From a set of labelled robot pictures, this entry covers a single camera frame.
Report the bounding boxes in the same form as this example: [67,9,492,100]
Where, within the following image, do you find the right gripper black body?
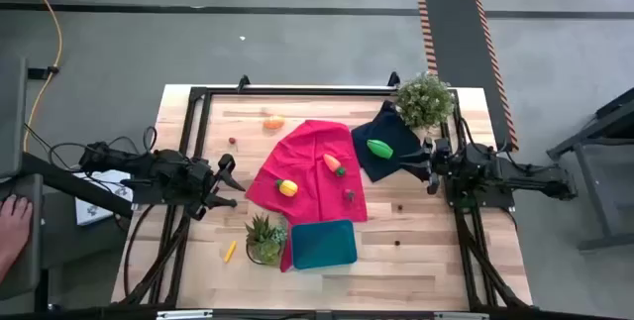
[419,136,453,182]

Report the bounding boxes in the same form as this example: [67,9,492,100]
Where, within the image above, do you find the black orange-striped floor mat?
[415,0,520,153]

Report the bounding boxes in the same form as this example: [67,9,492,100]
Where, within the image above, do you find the dark grey metal cart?
[547,86,634,252]

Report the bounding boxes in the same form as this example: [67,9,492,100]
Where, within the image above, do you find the person's forearm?
[0,253,16,284]

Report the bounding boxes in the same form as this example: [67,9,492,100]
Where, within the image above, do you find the yellow toy pepper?
[274,178,299,198]

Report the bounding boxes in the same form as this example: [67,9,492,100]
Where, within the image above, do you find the green toy pea pod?
[366,138,395,160]

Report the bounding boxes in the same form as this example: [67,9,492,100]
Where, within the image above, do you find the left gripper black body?
[183,157,225,221]

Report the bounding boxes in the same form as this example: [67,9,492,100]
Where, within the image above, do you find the black cable bracket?
[27,64,60,81]

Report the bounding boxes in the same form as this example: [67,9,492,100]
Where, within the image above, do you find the person's hand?
[0,194,34,262]

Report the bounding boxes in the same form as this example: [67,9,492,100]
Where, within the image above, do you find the thick black power cable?
[122,203,156,297]

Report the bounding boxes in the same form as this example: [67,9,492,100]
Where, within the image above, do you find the grey desk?
[0,56,46,301]

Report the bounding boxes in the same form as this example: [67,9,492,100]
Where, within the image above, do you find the potted succulent plant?
[244,213,289,267]

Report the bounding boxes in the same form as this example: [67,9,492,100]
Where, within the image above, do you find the teal plastic tupperware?
[289,218,359,270]

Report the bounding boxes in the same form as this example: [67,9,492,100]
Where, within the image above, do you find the white box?
[72,168,135,226]

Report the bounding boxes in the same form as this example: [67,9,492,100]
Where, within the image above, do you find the black aluminium table frame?
[111,84,534,320]

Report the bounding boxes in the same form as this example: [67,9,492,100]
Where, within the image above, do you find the orange toy carrot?
[322,153,348,178]

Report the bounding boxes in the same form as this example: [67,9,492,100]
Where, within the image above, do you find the silver metal bracket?
[157,309,214,320]
[434,311,490,320]

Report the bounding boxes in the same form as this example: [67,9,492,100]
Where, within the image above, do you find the red cloth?
[245,119,370,274]

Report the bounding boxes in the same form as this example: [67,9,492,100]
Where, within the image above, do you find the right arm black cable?
[458,116,526,172]

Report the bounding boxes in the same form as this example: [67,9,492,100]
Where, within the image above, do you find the bushy green potted plant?
[394,70,457,138]

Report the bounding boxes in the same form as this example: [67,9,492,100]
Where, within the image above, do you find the yellow cable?
[18,0,64,154]

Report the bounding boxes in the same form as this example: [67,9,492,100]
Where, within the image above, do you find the navy blue cloth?
[350,99,427,184]

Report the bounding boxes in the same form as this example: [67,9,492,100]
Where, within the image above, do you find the black diagonal beam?
[19,151,135,220]

